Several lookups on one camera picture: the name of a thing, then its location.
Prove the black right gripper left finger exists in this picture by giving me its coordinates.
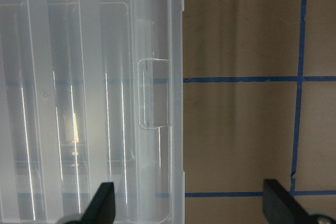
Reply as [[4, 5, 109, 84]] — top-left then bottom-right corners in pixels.
[[79, 182, 116, 224]]

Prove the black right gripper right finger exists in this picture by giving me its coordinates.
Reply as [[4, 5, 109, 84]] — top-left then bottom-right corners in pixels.
[[263, 179, 315, 224]]

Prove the clear plastic box lid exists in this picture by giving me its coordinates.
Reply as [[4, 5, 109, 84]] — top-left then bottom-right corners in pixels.
[[1, 0, 185, 223]]

